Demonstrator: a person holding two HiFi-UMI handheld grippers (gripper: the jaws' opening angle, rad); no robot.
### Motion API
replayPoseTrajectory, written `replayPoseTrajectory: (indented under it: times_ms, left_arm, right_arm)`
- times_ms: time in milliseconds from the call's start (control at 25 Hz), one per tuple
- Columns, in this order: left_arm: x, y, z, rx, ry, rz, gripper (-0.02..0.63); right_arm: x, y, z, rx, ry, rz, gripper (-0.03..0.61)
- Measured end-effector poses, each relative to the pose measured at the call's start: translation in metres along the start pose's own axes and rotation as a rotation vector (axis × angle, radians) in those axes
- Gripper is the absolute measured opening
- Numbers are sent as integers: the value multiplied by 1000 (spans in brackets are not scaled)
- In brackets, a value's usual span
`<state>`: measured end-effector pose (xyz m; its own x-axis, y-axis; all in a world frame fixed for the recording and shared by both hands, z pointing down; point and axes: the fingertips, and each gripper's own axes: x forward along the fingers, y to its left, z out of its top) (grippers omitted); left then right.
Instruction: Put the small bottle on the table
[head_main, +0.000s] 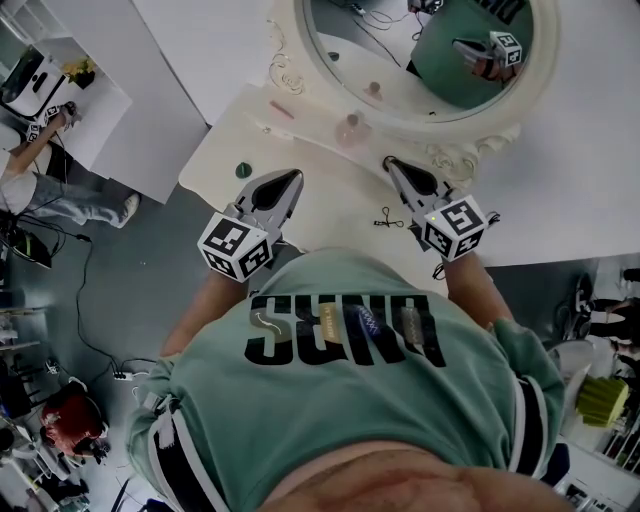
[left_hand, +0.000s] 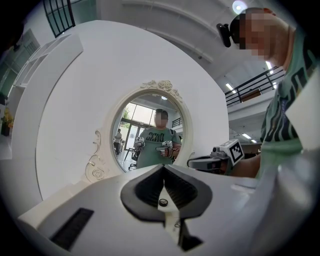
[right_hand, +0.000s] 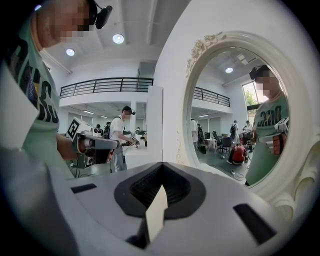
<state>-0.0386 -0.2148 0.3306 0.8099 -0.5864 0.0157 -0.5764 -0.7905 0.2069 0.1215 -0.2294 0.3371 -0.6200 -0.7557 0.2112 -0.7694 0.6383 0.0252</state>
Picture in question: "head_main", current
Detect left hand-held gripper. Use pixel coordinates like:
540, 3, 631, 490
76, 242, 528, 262
197, 168, 305, 284

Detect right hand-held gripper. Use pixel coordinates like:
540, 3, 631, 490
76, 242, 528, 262
382, 158, 489, 263

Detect small pink bottle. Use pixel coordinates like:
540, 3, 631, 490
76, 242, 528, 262
334, 111, 374, 149

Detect person's left forearm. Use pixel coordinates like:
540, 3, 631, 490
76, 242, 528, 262
158, 272, 251, 359

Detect person's right forearm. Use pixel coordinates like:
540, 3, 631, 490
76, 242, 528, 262
439, 252, 516, 332

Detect white dressing table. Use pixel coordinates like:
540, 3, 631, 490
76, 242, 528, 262
178, 82, 495, 302

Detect oval white-framed mirror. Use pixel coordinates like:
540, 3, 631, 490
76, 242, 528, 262
267, 0, 559, 189

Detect white desk unit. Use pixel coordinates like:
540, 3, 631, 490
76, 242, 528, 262
29, 34, 134, 177

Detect person's green t-shirt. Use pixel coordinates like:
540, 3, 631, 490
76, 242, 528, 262
124, 247, 569, 512

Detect yellow flowers in black pot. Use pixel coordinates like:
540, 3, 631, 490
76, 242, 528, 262
61, 56, 98, 92

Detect white round stool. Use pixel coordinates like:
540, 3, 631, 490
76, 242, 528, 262
546, 339, 597, 392

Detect white black appliance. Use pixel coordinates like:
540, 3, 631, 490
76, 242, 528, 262
1, 46, 67, 115

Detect black device with green stripe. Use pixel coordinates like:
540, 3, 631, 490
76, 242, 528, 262
0, 219, 54, 269

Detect lime green ribbed pot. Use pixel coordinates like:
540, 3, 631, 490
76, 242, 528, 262
574, 375, 631, 429

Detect person's head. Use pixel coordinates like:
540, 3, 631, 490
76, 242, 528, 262
259, 442, 576, 512

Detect white bookshelf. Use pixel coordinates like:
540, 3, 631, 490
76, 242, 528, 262
0, 0, 71, 51

